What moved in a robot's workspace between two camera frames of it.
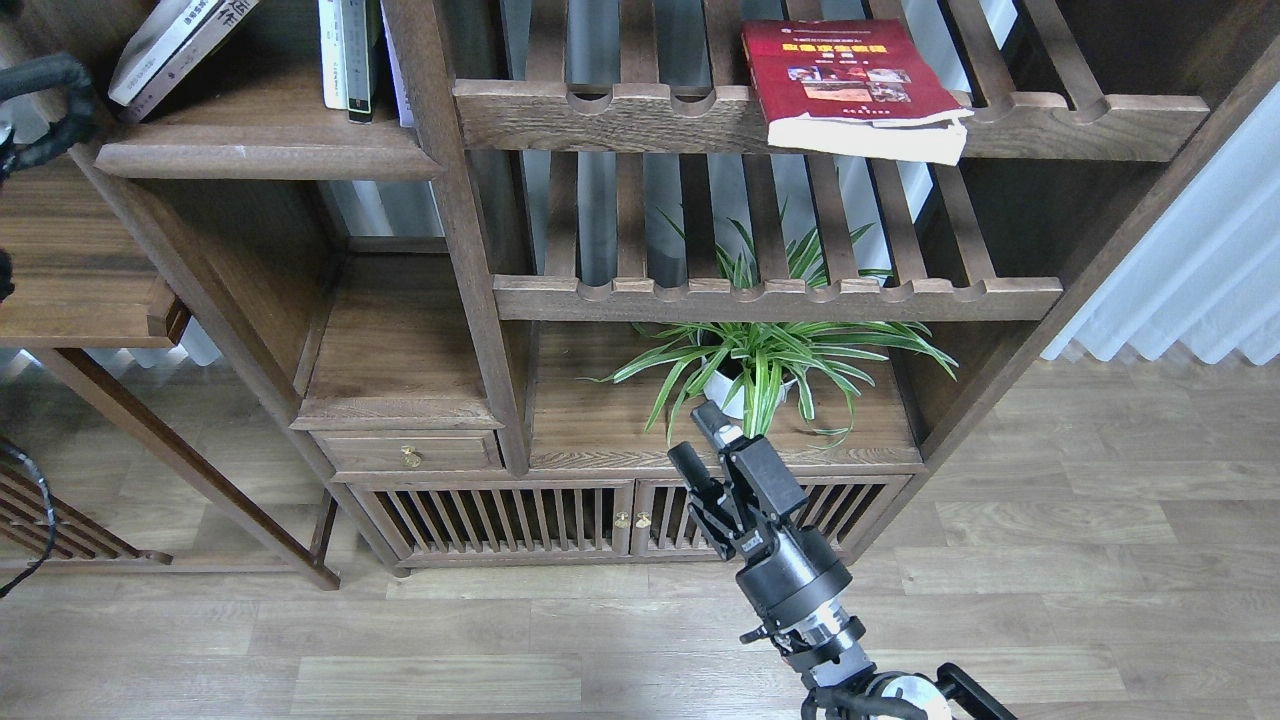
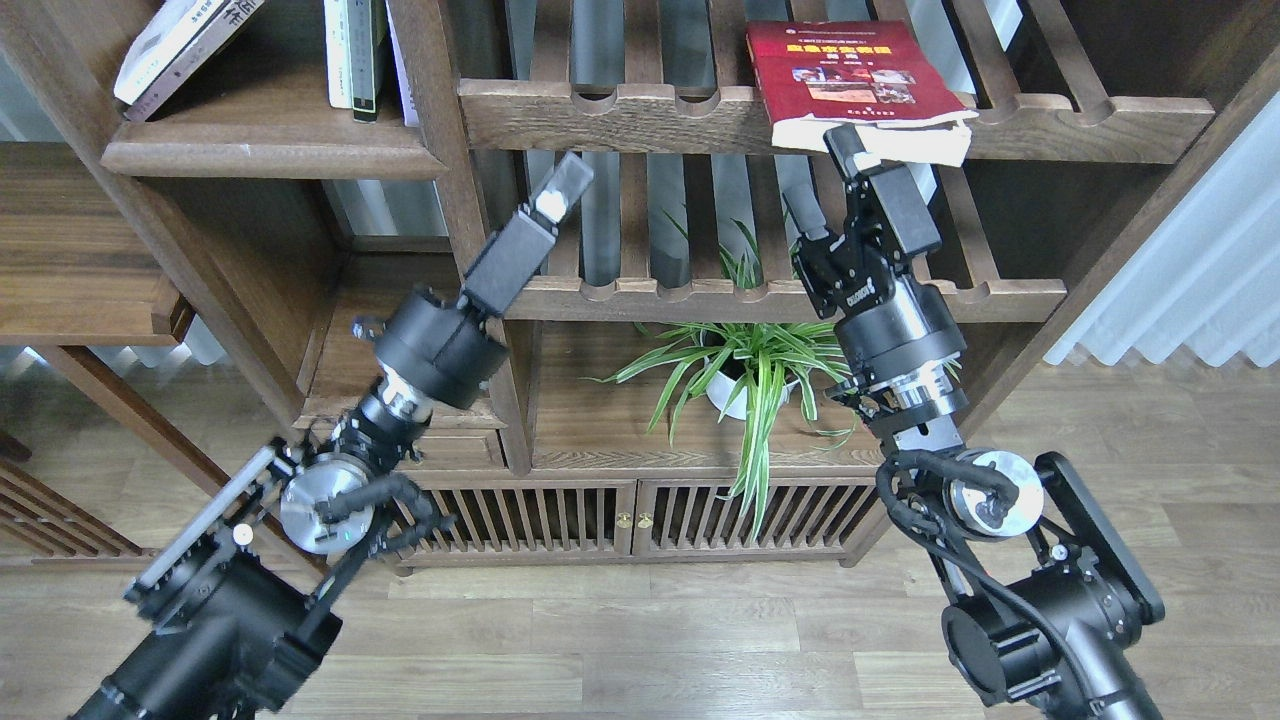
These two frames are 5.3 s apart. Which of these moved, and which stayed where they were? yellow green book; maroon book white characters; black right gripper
Moved: black right gripper
Stayed: maroon book white characters; yellow green book
